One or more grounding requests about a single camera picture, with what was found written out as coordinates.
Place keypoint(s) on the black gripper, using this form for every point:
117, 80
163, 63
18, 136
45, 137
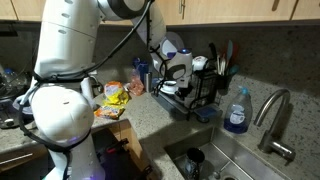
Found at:
183, 91

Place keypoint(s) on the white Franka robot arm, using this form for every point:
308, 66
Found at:
66, 50

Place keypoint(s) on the white mug with dark print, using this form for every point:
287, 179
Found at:
200, 62

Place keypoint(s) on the black mug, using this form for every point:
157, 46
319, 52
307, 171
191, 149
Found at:
194, 161

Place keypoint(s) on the black countertop appliance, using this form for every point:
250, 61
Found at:
8, 116

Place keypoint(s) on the white bowl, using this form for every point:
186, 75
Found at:
169, 87

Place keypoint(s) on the blue sponge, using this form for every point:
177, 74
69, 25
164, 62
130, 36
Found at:
206, 112

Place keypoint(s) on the steel tumbler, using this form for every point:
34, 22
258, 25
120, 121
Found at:
148, 82

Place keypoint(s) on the dark sponge tray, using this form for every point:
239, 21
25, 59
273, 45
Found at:
213, 118

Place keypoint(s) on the black utensil holder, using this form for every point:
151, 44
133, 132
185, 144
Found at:
222, 81

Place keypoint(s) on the wooden utensils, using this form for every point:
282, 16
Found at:
220, 64

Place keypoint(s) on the clear bag with pink snacks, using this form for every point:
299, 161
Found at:
136, 85

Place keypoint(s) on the blue container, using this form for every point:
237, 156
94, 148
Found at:
142, 66

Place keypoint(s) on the black spatula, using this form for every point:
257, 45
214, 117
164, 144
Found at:
211, 50

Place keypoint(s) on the teal spatula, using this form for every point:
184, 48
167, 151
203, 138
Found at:
227, 51

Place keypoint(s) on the blue dish soap bottle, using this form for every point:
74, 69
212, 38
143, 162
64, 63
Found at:
238, 115

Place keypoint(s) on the red spatula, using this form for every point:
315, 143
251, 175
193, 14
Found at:
234, 53

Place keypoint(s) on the yellow snack bag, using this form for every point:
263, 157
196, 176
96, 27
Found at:
115, 93

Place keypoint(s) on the open wooden cabinet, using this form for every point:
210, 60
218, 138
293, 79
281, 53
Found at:
128, 143

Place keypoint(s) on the orange snack bag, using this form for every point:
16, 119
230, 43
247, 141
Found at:
109, 111

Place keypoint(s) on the stainless steel sink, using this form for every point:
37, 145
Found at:
233, 156

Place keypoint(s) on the metal spoon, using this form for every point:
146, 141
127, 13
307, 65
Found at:
218, 172

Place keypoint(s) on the white paper towel roll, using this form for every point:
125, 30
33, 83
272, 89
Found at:
86, 89

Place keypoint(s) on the steel curved faucet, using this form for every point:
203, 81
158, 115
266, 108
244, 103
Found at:
274, 133

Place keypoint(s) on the clear jar with blue lid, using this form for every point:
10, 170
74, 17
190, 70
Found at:
11, 81

